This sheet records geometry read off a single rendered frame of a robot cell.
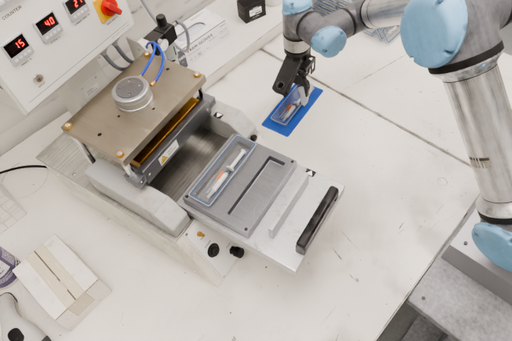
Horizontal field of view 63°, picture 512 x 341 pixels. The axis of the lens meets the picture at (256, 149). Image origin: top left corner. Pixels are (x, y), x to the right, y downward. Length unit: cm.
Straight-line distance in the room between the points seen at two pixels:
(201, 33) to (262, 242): 84
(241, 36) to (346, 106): 47
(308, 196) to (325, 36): 38
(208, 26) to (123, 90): 65
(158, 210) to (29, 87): 35
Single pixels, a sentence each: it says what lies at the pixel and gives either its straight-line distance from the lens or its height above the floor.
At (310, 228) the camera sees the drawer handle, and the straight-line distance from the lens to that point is 81.
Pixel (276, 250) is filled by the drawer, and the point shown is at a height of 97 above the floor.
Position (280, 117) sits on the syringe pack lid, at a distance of 128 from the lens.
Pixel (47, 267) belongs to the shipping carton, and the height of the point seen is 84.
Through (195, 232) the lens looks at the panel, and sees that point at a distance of 95.
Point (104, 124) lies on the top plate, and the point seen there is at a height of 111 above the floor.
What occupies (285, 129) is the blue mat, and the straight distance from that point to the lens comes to 128.
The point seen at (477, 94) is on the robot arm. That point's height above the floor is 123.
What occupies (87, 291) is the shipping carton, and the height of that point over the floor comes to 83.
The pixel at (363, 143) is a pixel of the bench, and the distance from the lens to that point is 126.
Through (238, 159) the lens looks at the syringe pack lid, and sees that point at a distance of 91.
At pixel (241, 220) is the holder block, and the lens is 86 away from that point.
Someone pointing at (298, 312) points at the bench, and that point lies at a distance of 103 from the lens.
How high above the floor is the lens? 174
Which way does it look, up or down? 53 degrees down
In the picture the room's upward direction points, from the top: 7 degrees counter-clockwise
